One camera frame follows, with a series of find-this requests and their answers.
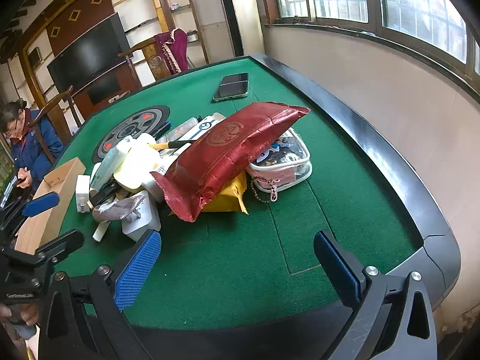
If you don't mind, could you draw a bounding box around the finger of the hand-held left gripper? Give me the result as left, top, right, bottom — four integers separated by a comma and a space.
35, 229, 86, 262
22, 192, 61, 219

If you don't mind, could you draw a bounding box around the cardboard box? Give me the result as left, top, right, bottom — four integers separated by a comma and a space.
14, 157, 86, 256

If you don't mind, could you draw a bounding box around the floor-standing air conditioner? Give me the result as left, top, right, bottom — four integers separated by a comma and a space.
214, 0, 246, 58

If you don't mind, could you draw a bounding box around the large white plastic bottle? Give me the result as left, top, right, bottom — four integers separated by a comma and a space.
135, 132, 157, 149

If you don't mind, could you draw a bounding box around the white slim box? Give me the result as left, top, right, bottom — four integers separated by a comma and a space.
92, 220, 110, 243

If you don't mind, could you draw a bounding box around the round table centre panel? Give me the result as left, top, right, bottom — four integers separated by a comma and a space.
92, 105, 171, 163

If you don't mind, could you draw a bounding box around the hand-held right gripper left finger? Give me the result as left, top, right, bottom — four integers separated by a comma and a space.
37, 230, 163, 360

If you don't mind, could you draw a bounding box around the cream plastic box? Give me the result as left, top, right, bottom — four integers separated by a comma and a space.
113, 145, 163, 189

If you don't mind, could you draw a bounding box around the red box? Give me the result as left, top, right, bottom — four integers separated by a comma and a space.
150, 101, 311, 223

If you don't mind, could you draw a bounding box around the white charger with ports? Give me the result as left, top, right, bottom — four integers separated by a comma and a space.
121, 190, 162, 242

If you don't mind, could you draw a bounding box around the white power adapter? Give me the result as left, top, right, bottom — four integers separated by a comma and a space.
76, 175, 91, 213

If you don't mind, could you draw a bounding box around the teal tissue pack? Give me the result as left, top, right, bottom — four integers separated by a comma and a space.
89, 137, 132, 192

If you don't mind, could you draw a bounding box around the long black case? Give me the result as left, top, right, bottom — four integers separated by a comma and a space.
90, 182, 121, 208

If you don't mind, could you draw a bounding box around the black television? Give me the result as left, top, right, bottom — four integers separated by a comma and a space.
47, 12, 130, 91

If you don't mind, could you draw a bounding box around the person's left hand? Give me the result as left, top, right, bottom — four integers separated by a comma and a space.
0, 302, 41, 328

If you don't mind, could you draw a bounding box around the clear pouch with pink trim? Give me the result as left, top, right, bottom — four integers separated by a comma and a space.
245, 127, 313, 204

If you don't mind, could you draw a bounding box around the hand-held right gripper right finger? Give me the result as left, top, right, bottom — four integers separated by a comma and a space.
313, 230, 437, 360

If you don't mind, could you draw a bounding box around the wooden television cabinet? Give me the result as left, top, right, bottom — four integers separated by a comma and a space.
77, 64, 140, 119

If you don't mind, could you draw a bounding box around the yellow tool with black grip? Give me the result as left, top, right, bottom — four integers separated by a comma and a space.
154, 139, 196, 150

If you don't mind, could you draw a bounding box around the blue white packet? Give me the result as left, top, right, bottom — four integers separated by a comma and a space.
187, 112, 227, 138

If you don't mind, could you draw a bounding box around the wooden chair with round carving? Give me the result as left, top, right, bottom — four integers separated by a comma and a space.
118, 30, 196, 83

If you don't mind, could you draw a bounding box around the yellow foil packet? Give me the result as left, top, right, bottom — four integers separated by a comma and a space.
169, 174, 249, 216

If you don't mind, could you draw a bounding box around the purple fringed cloth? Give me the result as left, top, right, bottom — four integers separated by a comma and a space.
154, 29, 189, 76

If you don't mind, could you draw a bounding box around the smartphone with clear case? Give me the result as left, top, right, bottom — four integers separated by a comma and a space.
213, 81, 249, 102

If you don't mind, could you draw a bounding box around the silver foil packet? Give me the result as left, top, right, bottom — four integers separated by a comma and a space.
92, 197, 148, 223

